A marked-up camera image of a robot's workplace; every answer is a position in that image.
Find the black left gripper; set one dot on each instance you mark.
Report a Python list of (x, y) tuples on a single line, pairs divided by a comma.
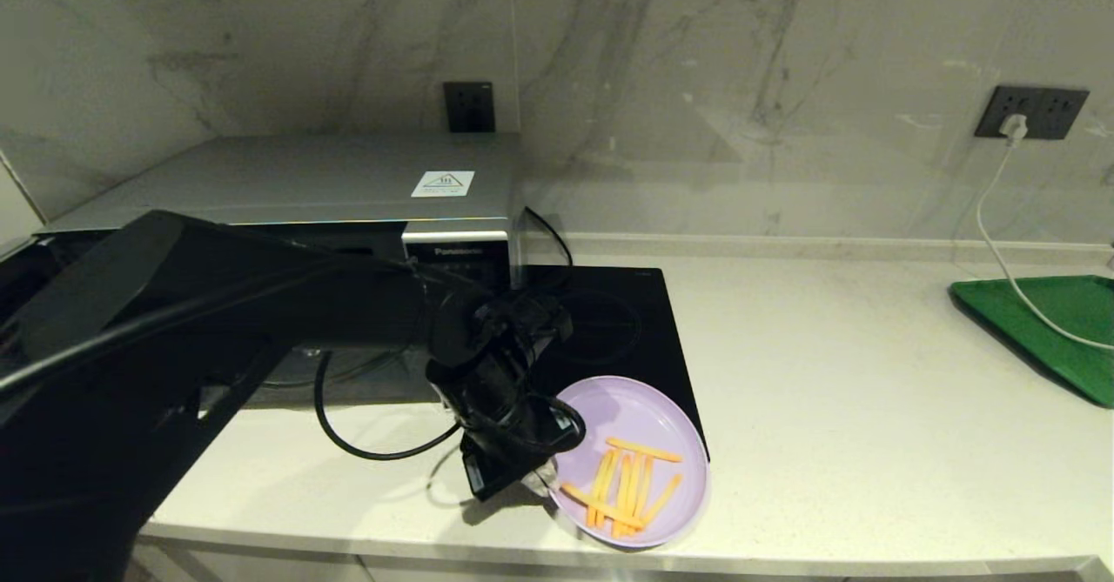
[(531, 430)]

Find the purple round plate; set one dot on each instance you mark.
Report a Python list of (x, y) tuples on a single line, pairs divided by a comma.
[(627, 408)]

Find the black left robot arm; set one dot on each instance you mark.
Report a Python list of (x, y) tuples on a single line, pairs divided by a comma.
[(261, 295)]

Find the silver Panasonic microwave oven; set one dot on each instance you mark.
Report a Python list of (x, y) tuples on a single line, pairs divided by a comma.
[(305, 182)]

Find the orange carrot stick middle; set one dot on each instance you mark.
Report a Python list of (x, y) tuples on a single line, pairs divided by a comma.
[(602, 486)]

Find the orange french fry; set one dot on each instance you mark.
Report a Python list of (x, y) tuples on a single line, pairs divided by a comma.
[(642, 486), (663, 497), (644, 450), (600, 506), (621, 495)]

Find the black induction cooktop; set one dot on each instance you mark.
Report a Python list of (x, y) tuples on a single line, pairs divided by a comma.
[(644, 338)]

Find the white warning sticker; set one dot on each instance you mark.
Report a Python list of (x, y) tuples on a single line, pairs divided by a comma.
[(443, 183)]

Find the green plastic tray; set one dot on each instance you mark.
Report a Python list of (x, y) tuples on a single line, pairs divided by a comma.
[(1070, 304)]

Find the white power plug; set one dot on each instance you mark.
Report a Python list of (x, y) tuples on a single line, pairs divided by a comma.
[(1013, 128)]

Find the black wall socket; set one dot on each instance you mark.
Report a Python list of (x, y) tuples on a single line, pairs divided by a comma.
[(470, 108)]

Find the dark grey double wall socket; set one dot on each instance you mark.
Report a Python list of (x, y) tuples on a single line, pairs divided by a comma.
[(1053, 113)]

